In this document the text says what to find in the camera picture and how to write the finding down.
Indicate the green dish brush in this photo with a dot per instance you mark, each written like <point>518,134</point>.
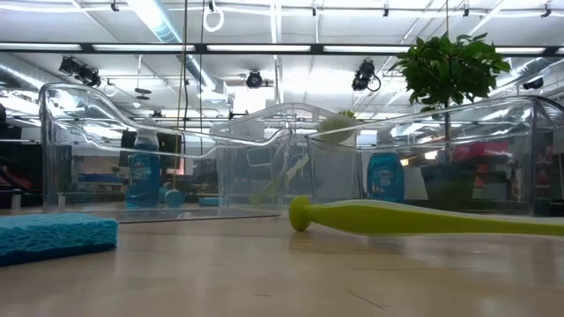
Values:
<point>282,180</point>
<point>396,220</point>

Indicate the blue cellulose sponge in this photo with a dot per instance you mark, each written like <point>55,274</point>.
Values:
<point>211,201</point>
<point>53,235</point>

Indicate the blue Dawn dish soap bottle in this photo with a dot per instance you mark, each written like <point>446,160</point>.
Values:
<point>385,176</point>
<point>143,176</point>

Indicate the clear plastic bin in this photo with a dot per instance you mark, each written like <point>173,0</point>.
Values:
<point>247,189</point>
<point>282,108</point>
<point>335,176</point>

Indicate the black overhead light bar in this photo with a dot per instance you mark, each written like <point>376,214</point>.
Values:
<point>200,48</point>

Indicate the green potted plant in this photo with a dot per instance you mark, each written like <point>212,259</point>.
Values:
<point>449,70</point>

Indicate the red storage bins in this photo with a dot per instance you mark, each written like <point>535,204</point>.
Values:
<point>480,150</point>

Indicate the small black ceiling fixture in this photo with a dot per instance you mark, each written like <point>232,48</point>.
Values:
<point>533,83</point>

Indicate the round black overhead camera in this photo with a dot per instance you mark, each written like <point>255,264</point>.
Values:
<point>254,79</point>

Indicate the black hanging camera unit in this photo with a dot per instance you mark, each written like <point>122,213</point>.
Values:
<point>83,72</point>
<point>363,75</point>

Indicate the silver ceiling duct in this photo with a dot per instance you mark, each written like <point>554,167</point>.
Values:
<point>154,17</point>

